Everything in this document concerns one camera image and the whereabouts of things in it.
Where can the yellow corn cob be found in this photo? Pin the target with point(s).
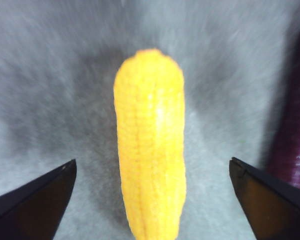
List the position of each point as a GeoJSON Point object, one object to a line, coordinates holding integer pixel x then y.
{"type": "Point", "coordinates": [150, 137]}

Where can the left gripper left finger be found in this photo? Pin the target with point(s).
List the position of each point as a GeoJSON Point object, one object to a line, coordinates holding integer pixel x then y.
{"type": "Point", "coordinates": [27, 215]}

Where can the dark purple eggplant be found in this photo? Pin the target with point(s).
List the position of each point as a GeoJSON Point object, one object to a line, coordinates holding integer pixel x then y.
{"type": "Point", "coordinates": [295, 125]}

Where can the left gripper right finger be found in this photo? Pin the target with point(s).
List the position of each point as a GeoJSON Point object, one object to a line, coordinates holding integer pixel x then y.
{"type": "Point", "coordinates": [275, 212]}

